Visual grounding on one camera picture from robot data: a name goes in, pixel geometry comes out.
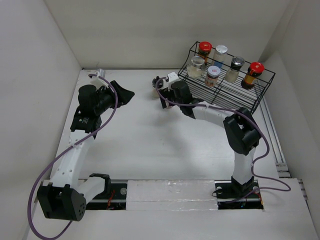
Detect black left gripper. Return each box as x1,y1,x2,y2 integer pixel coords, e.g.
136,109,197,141
94,81,134,115

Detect black knob grinder jar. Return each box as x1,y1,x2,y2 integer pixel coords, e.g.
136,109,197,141
152,76,163,99

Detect wide clear glass jar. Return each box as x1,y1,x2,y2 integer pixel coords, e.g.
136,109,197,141
186,56,206,79

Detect white lid orange spice jar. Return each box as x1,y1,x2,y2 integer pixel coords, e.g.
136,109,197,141
204,65,221,87

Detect red lid chili jar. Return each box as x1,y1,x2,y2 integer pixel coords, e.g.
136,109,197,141
198,41,212,65
241,61,265,90

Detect silver lid blue label shaker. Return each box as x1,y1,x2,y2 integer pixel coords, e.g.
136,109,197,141
211,45,228,69

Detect black collar pepper shaker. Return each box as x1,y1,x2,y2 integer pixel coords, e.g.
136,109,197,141
224,56,245,83

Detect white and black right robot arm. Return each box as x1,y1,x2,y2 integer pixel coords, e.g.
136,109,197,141
155,80,261,200

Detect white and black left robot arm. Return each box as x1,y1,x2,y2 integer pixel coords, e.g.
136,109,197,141
37,80,135,222

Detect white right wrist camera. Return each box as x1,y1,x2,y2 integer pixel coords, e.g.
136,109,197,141
163,72,180,88

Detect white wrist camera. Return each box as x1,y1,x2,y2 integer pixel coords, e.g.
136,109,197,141
88,68,106,88
163,72,180,88

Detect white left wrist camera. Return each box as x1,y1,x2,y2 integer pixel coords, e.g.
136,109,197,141
88,68,106,88

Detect black wire rack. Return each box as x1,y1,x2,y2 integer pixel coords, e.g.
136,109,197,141
178,41,276,113

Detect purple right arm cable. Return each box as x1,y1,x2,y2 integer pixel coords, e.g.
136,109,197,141
155,76,292,203

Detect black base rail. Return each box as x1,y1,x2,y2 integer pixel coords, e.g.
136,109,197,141
86,179,264,211

